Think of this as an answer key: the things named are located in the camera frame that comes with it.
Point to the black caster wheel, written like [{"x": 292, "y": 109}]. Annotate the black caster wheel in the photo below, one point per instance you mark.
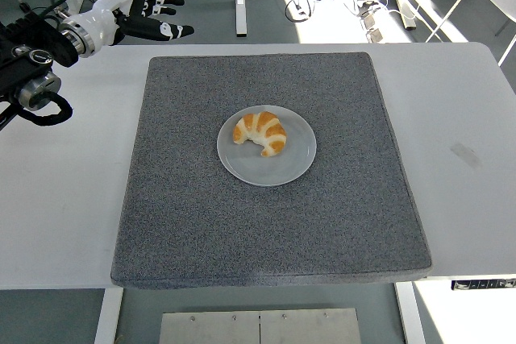
[{"x": 25, "y": 7}]

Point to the orange striped croissant bread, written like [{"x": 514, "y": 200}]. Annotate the orange striped croissant bread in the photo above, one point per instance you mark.
[{"x": 266, "y": 126}]

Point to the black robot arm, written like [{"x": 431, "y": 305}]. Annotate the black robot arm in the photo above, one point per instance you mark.
[{"x": 32, "y": 58}]

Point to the table height control panel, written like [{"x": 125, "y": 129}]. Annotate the table height control panel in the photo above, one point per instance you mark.
[{"x": 483, "y": 284}]

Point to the grey round plate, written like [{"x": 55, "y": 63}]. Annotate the grey round plate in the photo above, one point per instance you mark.
[{"x": 266, "y": 171}]

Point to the grey speckled mat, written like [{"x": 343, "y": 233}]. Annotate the grey speckled mat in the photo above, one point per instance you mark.
[{"x": 262, "y": 231}]

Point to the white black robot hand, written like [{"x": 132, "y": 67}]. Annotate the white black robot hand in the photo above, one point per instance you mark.
[{"x": 109, "y": 9}]

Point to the white table leg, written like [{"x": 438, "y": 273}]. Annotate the white table leg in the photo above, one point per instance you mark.
[
  {"x": 410, "y": 313},
  {"x": 108, "y": 316}
]

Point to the white power adapters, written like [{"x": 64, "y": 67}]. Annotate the white power adapters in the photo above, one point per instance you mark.
[{"x": 375, "y": 30}]

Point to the grey metal plate with screws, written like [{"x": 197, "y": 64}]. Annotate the grey metal plate with screws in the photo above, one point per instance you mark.
[{"x": 258, "y": 328}]

